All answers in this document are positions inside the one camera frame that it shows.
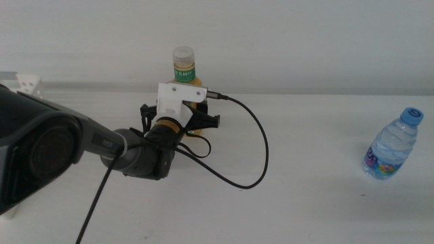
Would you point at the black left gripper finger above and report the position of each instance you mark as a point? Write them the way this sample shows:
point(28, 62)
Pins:
point(202, 108)

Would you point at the yellow tea bottle green label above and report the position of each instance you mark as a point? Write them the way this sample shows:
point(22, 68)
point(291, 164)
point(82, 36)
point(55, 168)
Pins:
point(184, 67)

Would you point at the clear water bottle blue cap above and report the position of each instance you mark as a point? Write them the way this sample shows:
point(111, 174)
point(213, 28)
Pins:
point(390, 145)

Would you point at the white perforated plastic basket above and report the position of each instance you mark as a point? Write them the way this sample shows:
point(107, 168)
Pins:
point(28, 83)

